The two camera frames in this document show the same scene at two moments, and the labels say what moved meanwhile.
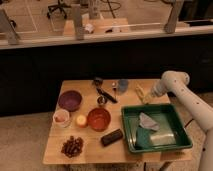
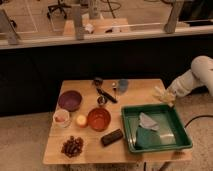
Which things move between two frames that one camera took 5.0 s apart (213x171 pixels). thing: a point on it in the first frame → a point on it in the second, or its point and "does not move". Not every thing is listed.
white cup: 61,117 does not move
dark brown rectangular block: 111,137 does not move
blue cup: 123,85 does not move
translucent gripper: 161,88 → 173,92
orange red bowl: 98,119 does not move
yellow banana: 144,98 → 165,97
